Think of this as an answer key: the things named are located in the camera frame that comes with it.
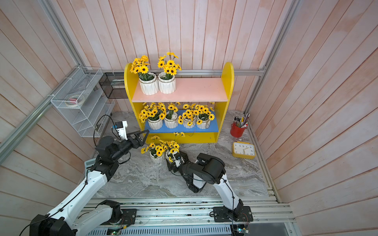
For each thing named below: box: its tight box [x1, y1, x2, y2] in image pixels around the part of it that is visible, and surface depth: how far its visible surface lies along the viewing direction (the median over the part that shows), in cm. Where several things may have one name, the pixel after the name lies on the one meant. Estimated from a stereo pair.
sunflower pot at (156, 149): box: [140, 135, 168, 165], surface depth 88 cm
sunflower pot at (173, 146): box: [165, 131, 186, 163], surface depth 88 cm
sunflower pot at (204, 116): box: [194, 104, 216, 130], surface depth 86 cm
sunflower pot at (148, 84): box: [129, 55, 159, 96], surface depth 70 cm
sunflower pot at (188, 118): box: [177, 103, 199, 129], surface depth 86 cm
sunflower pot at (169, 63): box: [157, 51, 183, 94], surface depth 70 cm
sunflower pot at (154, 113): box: [138, 102, 167, 130], surface depth 86 cm
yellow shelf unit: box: [124, 61, 235, 144], surface depth 86 cm
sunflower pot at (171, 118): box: [164, 102, 181, 129], surface depth 90 cm
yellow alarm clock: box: [231, 141, 256, 160], surface depth 97 cm
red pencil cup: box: [230, 113, 251, 139], surface depth 102 cm
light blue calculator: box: [84, 157, 96, 178], surface depth 90 cm
